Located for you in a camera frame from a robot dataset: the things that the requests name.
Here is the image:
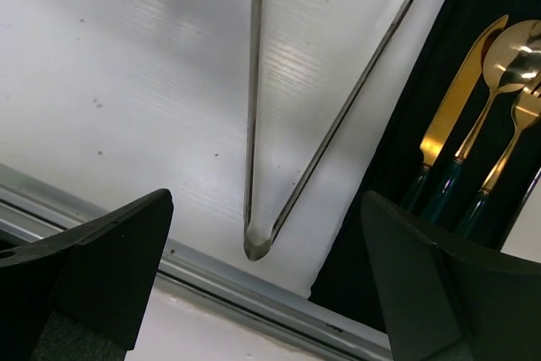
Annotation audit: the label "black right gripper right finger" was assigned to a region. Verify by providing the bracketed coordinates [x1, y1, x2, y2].
[361, 191, 540, 360]

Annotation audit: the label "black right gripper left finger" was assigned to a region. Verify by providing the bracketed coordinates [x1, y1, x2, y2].
[1, 189, 173, 360]

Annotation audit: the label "steel serving tongs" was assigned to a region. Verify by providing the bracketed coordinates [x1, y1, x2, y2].
[243, 0, 414, 262]

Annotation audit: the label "white square plate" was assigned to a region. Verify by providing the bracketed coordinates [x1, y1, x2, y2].
[501, 171, 540, 263]

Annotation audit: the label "black scalloped placemat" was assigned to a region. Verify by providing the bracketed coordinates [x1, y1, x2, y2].
[309, 0, 540, 319]

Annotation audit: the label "aluminium table rail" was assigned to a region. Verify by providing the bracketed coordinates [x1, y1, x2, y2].
[1, 166, 392, 360]

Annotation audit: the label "gold knife green handle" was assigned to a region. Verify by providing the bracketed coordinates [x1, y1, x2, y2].
[400, 14, 509, 211]

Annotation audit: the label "gold fork green handle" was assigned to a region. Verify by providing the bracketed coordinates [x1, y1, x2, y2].
[454, 85, 540, 238]

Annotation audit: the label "gold spoon green handle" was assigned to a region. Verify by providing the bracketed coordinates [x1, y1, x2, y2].
[421, 19, 540, 224]

